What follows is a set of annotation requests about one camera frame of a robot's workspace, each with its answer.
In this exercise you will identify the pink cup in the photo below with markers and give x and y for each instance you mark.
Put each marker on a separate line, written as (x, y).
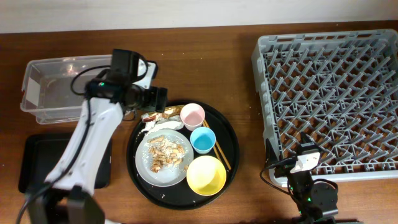
(192, 116)

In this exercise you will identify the round black serving tray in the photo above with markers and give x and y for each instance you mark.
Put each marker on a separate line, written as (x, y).
(180, 196)

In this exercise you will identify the gold snack wrapper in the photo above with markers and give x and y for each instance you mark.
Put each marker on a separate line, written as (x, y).
(169, 112)

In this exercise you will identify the grey plate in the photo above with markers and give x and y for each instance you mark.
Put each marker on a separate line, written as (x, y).
(167, 176)

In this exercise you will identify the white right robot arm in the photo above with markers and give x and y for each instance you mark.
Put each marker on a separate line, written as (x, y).
(316, 200)

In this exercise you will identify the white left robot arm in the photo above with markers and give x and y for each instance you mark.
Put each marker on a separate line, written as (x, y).
(66, 195)

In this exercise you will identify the clear plastic waste bin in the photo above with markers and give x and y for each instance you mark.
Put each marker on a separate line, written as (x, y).
(46, 87)

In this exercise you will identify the yellow bowl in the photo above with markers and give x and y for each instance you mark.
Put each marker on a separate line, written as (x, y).
(206, 175)

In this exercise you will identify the white napkin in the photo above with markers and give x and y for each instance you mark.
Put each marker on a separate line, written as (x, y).
(173, 123)

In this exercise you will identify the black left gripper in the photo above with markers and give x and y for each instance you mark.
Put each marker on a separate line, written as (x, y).
(157, 99)

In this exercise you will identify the black rectangular tray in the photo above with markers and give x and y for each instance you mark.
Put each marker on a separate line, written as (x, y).
(41, 154)

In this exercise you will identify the wooden chopstick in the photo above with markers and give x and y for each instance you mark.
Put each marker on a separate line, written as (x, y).
(222, 155)
(205, 124)

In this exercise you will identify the peanut shells and rice scraps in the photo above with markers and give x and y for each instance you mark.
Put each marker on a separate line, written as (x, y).
(165, 153)

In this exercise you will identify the blue cup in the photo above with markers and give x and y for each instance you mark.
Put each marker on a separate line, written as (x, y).
(203, 140)

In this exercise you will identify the grey dishwasher rack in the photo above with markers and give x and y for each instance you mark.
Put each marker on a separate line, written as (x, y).
(340, 89)

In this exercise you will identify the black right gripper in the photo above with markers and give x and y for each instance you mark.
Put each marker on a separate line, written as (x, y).
(284, 169)

